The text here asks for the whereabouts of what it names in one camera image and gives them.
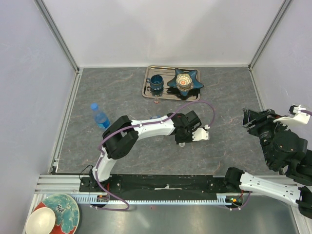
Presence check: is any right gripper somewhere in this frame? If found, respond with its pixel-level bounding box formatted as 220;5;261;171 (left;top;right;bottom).
240;106;290;166

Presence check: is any labelled clear water bottle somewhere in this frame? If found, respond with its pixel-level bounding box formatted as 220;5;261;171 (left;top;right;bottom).
150;115;161;119

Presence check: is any blue tinted plastic bottle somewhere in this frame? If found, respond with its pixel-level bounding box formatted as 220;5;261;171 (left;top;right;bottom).
92;108;110;129

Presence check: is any blue bottle cap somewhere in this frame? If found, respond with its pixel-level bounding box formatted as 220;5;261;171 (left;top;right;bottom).
90;103;98;111

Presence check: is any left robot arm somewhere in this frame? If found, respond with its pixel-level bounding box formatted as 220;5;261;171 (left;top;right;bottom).
89;111;210;192

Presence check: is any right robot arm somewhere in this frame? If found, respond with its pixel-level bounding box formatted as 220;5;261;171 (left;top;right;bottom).
223;105;312;218

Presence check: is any metal tray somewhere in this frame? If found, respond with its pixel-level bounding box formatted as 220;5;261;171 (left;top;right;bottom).
142;65;200;101

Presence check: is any patterned small bowl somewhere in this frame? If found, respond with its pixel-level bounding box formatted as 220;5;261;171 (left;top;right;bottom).
175;74;193;90

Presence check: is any blue star-shaped plate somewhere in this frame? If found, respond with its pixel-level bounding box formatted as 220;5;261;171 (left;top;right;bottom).
167;68;204;97

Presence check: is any blue ceramic cup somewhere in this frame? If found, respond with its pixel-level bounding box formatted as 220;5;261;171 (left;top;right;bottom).
146;75;164;92

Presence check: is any red floral plate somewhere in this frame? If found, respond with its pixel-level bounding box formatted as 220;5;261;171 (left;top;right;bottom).
34;194;80;234

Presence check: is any white bowl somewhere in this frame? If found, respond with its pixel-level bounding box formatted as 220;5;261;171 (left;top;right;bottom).
25;207;56;234

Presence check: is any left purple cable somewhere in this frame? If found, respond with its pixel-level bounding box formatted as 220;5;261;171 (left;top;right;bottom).
86;100;216;212

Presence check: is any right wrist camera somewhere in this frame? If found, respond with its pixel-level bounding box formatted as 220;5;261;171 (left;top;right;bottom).
273;104;312;126

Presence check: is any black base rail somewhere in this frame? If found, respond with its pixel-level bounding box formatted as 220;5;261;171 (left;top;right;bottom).
79;174;232;201

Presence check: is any white cable duct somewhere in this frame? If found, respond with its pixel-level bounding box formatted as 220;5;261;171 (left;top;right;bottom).
71;194;248;205

